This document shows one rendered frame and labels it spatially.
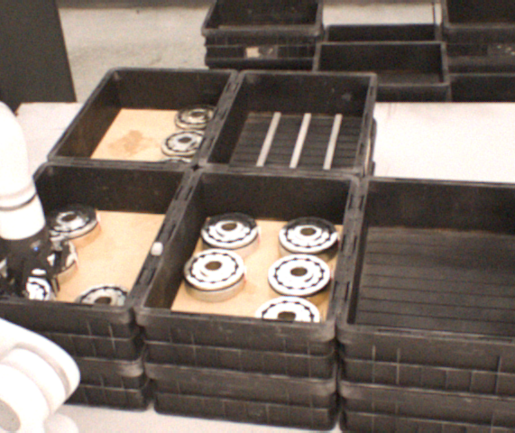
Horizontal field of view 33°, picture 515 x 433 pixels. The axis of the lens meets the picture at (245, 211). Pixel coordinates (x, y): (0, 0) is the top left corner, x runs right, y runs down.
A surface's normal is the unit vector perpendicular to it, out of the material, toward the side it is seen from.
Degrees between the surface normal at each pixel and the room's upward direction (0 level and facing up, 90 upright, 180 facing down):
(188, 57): 0
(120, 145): 0
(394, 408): 90
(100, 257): 0
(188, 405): 90
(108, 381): 90
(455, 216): 90
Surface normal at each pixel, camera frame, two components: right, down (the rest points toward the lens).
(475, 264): -0.07, -0.82
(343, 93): -0.20, 0.57
